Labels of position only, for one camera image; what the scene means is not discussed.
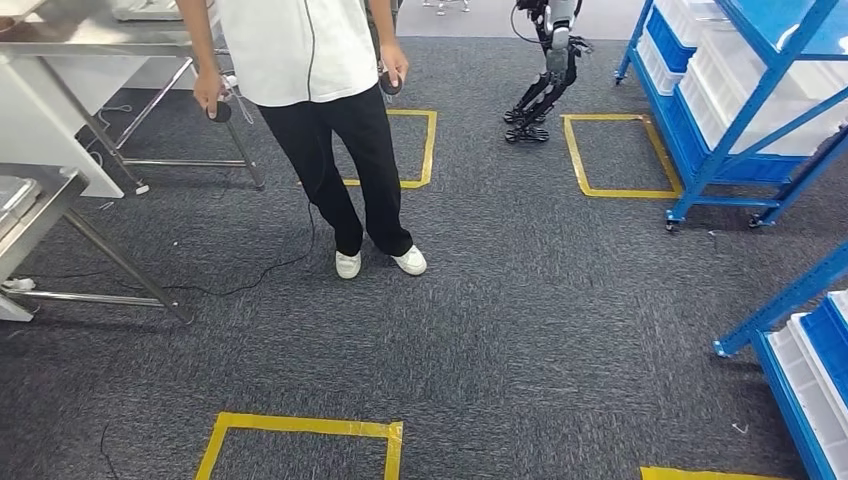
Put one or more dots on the black humanoid robot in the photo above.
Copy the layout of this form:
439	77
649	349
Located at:
546	73

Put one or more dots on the black round controller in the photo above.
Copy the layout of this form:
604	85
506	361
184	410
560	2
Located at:
389	84
222	112

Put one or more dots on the person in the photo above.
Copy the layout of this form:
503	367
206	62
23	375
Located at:
305	60

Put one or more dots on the white power adapter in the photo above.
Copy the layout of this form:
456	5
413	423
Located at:
18	285

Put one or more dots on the blue plastic bin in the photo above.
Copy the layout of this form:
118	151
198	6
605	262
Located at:
828	351
666	40
689	142

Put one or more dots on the person's hand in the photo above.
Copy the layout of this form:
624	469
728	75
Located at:
206	93
396	61

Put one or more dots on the person's forearm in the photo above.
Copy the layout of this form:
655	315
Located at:
383	23
195	36

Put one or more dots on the yellow floor tape square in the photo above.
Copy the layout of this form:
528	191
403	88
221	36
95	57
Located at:
427	152
298	424
696	474
583	172

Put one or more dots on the white cabinet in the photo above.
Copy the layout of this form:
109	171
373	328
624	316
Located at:
46	106

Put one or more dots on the steel side table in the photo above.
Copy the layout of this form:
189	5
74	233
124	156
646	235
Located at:
99	33

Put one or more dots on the blue metal shelf rack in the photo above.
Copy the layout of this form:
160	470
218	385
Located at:
782	311
729	152

